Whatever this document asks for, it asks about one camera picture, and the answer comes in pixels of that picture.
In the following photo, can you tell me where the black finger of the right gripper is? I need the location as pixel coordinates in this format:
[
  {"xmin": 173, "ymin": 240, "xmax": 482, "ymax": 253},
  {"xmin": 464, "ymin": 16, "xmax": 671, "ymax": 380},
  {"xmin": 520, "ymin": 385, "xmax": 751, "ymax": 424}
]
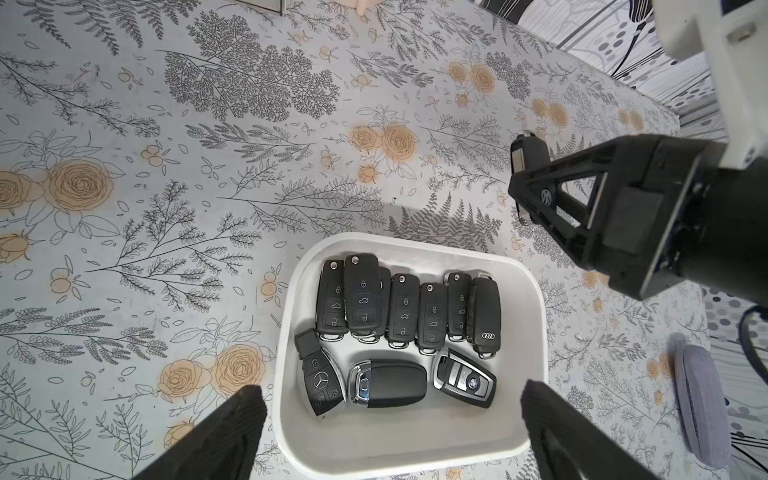
[{"xmin": 528, "ymin": 139, "xmax": 624, "ymax": 267}]

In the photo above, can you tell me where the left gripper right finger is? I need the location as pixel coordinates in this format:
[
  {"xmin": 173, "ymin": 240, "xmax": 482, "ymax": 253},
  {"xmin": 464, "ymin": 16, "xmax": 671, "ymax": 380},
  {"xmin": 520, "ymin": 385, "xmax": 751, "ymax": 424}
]
[{"xmin": 521, "ymin": 380, "xmax": 655, "ymax": 479}]

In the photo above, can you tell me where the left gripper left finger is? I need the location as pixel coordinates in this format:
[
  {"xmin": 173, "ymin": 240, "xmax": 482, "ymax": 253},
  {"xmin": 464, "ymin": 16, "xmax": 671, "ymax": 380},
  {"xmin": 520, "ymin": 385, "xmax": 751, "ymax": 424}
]
[{"xmin": 136, "ymin": 385, "xmax": 267, "ymax": 479}]

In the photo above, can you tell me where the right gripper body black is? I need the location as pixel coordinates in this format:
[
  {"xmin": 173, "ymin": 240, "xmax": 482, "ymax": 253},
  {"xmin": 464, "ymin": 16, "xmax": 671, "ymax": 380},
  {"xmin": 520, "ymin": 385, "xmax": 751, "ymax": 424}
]
[{"xmin": 590, "ymin": 135, "xmax": 767, "ymax": 305}]

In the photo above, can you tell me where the black silver mercedes key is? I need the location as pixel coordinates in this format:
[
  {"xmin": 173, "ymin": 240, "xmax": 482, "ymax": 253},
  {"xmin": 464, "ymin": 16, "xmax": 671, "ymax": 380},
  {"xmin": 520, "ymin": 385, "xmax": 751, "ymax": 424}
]
[{"xmin": 294, "ymin": 329, "xmax": 346, "ymax": 419}]

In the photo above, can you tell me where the black car key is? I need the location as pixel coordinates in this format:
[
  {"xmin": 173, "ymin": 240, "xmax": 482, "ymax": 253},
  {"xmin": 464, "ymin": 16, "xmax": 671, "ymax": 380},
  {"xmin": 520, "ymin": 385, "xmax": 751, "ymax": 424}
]
[
  {"xmin": 315, "ymin": 259, "xmax": 348, "ymax": 342},
  {"xmin": 386, "ymin": 273, "xmax": 420, "ymax": 350},
  {"xmin": 416, "ymin": 282, "xmax": 448, "ymax": 356},
  {"xmin": 343, "ymin": 253, "xmax": 383, "ymax": 339},
  {"xmin": 445, "ymin": 271, "xmax": 472, "ymax": 342}
]

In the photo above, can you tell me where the silver black bmw key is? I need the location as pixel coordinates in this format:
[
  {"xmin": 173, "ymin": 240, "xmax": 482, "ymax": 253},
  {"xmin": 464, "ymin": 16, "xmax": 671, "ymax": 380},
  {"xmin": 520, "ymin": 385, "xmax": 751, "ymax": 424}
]
[{"xmin": 432, "ymin": 348, "xmax": 498, "ymax": 409}]

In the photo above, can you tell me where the black car key audi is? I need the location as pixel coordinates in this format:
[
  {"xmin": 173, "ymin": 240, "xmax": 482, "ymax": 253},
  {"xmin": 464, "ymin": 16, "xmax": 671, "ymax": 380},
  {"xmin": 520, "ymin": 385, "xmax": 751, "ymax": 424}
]
[{"xmin": 466, "ymin": 275, "xmax": 501, "ymax": 360}]

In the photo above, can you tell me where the black key fob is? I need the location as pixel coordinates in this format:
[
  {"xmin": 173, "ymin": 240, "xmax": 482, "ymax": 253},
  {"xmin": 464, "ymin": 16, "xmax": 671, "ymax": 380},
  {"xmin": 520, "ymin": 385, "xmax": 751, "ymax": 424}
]
[{"xmin": 347, "ymin": 359, "xmax": 428, "ymax": 408}]

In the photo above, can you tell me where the black car key front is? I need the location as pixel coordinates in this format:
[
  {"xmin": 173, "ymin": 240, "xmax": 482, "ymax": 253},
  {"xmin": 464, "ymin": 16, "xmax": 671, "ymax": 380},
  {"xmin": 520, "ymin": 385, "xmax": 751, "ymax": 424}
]
[{"xmin": 386, "ymin": 273, "xmax": 420, "ymax": 350}]

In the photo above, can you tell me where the white storage tray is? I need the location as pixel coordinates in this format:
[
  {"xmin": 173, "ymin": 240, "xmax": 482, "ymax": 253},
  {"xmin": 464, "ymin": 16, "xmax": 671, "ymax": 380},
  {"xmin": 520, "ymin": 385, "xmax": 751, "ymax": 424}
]
[{"xmin": 271, "ymin": 232, "xmax": 549, "ymax": 480}]

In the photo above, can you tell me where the black car key vw back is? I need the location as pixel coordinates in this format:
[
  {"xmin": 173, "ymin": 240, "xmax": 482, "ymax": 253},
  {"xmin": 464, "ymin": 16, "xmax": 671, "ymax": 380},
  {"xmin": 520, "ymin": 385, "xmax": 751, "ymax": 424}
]
[{"xmin": 508, "ymin": 130, "xmax": 550, "ymax": 226}]

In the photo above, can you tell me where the purple tray lid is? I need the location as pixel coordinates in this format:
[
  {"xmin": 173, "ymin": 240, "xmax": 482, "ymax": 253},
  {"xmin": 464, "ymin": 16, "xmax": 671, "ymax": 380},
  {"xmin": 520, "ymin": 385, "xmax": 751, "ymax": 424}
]
[{"xmin": 674, "ymin": 345, "xmax": 731, "ymax": 469}]

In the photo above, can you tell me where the pink round alarm clock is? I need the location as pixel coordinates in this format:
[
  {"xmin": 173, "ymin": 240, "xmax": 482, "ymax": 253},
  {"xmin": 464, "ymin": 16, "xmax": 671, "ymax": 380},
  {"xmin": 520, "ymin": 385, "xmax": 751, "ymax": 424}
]
[{"xmin": 336, "ymin": 0, "xmax": 383, "ymax": 16}]

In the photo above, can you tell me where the white mini drawer cabinet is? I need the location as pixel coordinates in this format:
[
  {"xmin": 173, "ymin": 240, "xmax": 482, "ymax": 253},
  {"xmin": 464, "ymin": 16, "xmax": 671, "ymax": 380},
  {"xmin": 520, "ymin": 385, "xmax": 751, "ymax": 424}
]
[{"xmin": 238, "ymin": 0, "xmax": 285, "ymax": 15}]

